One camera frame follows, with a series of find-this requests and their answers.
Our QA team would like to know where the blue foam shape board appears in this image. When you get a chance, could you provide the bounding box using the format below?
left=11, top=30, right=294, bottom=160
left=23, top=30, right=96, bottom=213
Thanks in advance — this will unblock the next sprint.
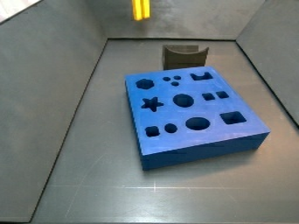
left=126, top=66, right=270, bottom=170

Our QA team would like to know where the black curved holder stand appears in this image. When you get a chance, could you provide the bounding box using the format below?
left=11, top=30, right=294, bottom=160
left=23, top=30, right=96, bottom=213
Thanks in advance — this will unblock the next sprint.
left=163, top=45, right=210, bottom=70

